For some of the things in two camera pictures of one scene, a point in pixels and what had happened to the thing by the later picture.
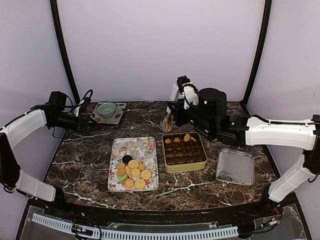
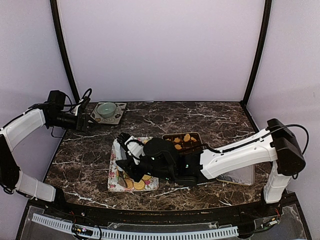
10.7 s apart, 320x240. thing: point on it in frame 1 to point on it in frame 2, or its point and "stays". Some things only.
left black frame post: x=54 y=5 stays
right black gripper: x=177 y=113 to x=127 y=165
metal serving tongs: x=165 y=121 to x=120 y=154
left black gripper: x=85 y=123 stays
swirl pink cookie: x=129 y=183 stays
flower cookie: x=187 y=137 stays
